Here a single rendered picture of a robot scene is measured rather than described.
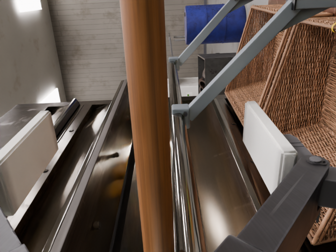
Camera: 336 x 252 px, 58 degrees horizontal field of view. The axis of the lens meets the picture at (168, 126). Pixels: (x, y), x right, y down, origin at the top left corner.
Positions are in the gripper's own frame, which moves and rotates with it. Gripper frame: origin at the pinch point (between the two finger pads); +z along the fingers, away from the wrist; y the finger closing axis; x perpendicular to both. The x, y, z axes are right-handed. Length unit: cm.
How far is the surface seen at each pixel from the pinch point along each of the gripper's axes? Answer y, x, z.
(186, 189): 3.1, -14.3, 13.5
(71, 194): -24, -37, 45
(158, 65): 0.8, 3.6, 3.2
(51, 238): -24, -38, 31
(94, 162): -21, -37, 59
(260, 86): 52, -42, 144
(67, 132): -48, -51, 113
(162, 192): 0.5, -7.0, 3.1
